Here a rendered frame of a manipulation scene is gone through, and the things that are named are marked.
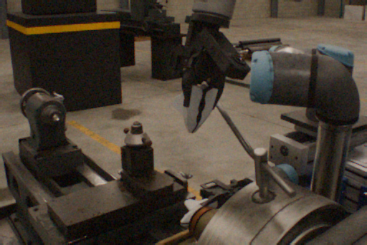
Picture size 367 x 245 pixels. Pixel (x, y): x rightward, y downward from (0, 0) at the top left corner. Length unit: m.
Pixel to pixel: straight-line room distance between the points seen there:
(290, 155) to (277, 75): 0.44
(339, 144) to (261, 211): 0.34
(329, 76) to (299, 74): 0.06
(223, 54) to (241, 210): 0.25
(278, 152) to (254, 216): 0.64
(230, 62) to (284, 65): 0.24
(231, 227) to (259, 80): 0.34
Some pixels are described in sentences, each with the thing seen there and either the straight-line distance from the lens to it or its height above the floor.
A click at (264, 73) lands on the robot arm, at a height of 1.39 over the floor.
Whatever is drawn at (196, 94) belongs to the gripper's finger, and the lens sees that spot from 0.71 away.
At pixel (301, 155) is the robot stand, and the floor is 1.10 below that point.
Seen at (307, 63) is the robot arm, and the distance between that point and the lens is 0.86.
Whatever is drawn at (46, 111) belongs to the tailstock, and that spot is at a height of 1.10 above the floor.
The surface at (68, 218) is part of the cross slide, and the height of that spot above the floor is 0.97.
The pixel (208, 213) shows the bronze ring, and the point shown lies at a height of 1.12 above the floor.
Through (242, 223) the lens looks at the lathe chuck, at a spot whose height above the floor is 1.21.
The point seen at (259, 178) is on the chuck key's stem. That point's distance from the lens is 0.64.
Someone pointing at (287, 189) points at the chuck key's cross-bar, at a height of 1.30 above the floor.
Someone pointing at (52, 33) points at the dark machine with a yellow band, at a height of 1.04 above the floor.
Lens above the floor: 1.56
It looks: 19 degrees down
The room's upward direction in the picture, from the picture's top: straight up
